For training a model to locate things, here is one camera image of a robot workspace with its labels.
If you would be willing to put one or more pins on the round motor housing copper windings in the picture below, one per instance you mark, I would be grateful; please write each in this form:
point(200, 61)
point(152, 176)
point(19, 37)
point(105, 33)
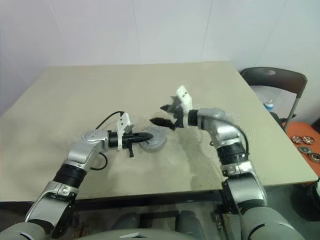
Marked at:
point(150, 148)

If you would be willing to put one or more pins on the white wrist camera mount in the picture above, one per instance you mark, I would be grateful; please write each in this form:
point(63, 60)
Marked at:
point(185, 96)
point(123, 121)

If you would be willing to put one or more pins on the round copper motor part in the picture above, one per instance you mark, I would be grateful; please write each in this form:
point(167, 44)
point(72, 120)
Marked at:
point(308, 139)
point(296, 139)

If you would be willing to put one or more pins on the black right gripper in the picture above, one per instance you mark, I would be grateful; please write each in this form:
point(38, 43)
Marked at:
point(178, 113)

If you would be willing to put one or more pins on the round dark motor part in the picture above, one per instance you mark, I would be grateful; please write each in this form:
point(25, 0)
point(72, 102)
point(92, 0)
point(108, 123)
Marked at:
point(314, 156)

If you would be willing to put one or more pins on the black metal table frame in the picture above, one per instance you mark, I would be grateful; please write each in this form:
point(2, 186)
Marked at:
point(125, 201)

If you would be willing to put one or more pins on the round grey motor part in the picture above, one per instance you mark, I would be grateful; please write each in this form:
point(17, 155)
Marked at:
point(304, 149)

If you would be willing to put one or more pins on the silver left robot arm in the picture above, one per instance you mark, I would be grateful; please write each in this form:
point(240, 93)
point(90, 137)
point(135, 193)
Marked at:
point(82, 150)

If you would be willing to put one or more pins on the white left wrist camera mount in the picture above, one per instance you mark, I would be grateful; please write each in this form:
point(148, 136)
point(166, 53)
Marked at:
point(123, 121)

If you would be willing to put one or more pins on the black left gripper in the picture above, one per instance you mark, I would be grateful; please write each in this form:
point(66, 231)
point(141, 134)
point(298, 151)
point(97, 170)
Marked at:
point(130, 139)

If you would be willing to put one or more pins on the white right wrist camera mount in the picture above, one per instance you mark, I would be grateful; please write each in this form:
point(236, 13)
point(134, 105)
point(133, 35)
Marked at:
point(185, 96)

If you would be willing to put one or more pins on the grey robot torso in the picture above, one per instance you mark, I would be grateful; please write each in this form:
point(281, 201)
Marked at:
point(150, 236)

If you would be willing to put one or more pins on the orange stool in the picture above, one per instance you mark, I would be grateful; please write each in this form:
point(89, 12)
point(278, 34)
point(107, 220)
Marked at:
point(300, 130)

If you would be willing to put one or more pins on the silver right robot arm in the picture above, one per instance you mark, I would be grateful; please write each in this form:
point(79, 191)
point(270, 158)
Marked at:
point(225, 130)

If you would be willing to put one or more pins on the dark brown folding chair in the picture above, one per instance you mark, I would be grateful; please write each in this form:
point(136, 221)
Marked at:
point(287, 80)

